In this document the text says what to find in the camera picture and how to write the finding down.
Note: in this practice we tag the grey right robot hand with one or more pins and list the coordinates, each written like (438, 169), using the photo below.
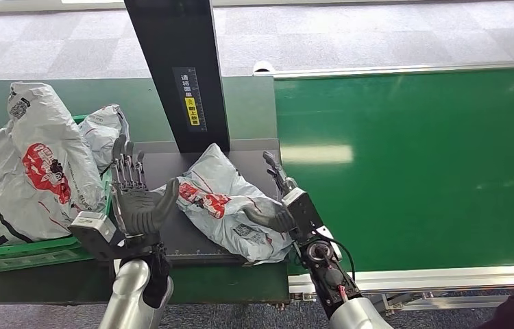
(279, 222)

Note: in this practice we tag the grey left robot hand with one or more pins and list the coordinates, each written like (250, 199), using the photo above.
(136, 209)

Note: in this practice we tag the grey courier bag red print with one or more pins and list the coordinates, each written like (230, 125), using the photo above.
(225, 213)

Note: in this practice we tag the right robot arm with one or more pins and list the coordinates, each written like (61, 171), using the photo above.
(329, 277)

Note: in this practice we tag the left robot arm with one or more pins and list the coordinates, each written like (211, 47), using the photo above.
(130, 290)

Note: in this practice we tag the green plastic delivery crate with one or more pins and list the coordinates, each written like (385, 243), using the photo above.
(16, 259)

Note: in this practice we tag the white conveyor roller cap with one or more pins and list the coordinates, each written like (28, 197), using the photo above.
(264, 67)

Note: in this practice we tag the black inbound scanner machine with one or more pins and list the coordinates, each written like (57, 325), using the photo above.
(180, 45)

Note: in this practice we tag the small crumpled grey courier bag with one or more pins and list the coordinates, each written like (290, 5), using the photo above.
(100, 131)

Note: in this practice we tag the large courier bag red print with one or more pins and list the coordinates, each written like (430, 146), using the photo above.
(52, 145)

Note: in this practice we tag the black yellow instruction label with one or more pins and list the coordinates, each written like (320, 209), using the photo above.
(192, 104)

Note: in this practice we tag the grey courier bag black stripe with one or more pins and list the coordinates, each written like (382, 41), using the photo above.
(16, 222)

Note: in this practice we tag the dark green work table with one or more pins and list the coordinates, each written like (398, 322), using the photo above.
(248, 104)

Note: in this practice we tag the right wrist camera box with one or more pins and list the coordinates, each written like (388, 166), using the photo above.
(304, 211)

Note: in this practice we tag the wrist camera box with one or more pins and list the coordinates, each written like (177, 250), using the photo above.
(304, 211)
(96, 234)

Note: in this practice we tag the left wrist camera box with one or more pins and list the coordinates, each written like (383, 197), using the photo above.
(96, 234)

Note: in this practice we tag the green conveyor belt aluminium frame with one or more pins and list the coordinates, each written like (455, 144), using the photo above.
(420, 172)

